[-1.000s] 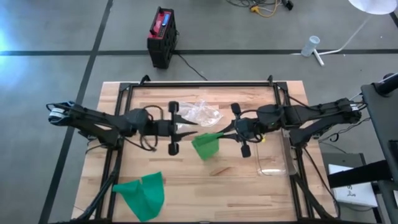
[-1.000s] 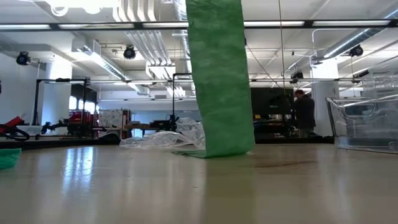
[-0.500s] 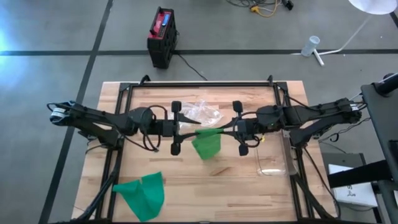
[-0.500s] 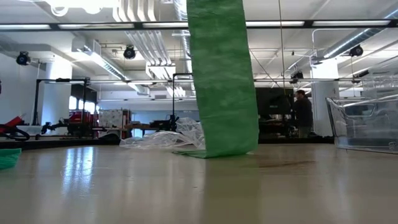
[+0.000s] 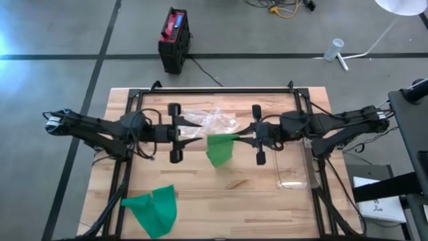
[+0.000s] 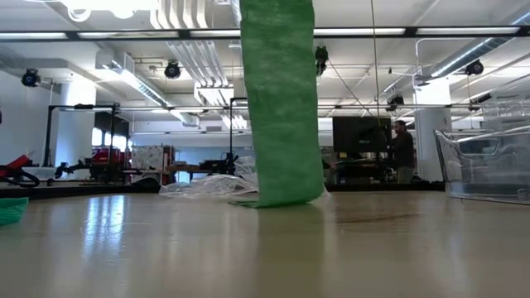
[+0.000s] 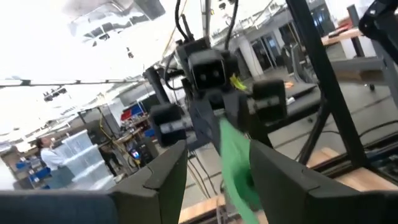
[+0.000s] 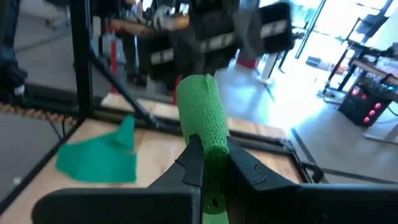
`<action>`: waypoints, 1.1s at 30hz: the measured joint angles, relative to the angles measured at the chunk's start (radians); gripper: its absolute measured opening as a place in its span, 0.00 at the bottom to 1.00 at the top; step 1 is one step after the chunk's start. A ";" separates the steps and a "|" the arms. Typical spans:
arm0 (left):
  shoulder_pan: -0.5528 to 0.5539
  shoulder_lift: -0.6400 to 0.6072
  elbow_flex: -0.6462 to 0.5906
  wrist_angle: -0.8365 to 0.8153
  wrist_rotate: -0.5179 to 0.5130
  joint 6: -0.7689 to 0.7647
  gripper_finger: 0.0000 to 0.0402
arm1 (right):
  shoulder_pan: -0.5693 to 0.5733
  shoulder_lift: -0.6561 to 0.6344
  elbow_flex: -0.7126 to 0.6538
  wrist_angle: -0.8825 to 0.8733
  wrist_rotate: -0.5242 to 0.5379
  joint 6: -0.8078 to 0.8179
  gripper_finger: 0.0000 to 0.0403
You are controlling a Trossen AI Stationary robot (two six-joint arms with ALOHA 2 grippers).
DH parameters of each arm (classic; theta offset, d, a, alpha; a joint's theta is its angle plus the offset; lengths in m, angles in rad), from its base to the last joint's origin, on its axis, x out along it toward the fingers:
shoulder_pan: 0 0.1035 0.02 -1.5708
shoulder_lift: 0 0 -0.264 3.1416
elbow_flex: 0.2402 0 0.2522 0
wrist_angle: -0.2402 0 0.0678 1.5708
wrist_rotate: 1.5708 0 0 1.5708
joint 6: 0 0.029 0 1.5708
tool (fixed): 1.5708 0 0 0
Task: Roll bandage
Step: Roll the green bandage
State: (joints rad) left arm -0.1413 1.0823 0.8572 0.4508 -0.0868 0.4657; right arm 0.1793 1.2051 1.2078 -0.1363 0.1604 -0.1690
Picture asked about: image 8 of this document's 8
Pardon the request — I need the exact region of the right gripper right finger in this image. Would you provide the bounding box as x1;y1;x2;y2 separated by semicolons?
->
224;136;398;224

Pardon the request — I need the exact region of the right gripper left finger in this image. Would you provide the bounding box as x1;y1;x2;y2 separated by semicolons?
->
30;133;205;224

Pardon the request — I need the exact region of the light green elastic bandage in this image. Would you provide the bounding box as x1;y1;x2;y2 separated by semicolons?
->
176;73;231;224

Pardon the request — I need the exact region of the dark green bandage piece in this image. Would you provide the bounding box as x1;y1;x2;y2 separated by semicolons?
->
55;114;138;184

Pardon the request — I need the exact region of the black computer with red lights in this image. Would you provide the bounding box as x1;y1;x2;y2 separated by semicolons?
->
338;82;393;128

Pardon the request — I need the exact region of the background desk with equipment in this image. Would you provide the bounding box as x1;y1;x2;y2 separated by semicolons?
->
323;12;398;105

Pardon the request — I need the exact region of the person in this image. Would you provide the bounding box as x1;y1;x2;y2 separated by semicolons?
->
0;0;29;99

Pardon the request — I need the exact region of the brown braided cable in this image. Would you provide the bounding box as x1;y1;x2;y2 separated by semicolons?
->
0;102;78;126

